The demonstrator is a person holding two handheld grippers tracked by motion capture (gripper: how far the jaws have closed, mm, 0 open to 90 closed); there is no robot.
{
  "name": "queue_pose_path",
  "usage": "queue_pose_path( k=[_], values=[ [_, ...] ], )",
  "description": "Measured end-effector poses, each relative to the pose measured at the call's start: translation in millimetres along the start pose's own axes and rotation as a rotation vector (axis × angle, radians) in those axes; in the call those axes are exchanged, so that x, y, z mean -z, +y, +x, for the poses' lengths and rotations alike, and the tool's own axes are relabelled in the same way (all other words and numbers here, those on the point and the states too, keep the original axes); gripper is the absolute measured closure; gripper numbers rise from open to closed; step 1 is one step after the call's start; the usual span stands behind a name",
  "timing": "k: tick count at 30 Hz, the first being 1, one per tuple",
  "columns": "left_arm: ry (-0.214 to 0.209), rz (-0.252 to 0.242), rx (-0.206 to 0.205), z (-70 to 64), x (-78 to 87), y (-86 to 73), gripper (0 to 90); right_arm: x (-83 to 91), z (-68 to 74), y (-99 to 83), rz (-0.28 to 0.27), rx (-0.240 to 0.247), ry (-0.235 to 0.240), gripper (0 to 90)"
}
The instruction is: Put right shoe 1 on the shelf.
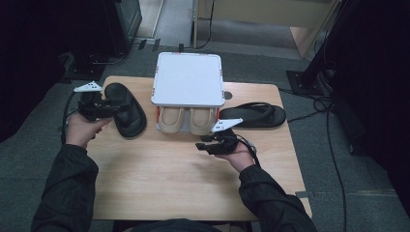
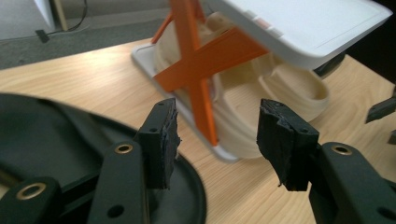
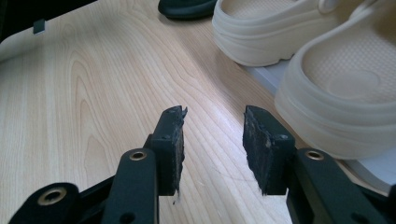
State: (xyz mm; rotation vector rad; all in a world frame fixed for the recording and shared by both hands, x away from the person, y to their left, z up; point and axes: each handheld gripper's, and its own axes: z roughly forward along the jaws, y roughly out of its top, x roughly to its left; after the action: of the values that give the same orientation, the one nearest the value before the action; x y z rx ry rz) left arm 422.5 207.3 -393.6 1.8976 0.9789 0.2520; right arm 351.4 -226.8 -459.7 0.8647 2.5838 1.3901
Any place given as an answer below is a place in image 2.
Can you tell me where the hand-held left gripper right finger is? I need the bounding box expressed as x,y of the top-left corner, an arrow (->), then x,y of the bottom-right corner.
256,98 -> 396,224

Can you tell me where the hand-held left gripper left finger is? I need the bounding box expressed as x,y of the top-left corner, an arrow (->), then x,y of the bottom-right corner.
87,97 -> 181,224

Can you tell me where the orange folding stand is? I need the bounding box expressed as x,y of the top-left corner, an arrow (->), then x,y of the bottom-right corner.
154,12 -> 275,160

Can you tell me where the black slipper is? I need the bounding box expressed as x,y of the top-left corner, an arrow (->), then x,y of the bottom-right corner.
0,92 -> 208,224
312,50 -> 347,78

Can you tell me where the black floor clip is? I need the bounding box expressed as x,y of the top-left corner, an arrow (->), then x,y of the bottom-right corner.
35,29 -> 50,44

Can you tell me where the light wooden furniture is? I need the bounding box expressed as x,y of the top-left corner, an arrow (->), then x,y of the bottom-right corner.
33,0 -> 69,32

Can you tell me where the black hanging cable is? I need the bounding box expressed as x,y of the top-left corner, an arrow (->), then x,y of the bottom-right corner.
46,0 -> 90,35

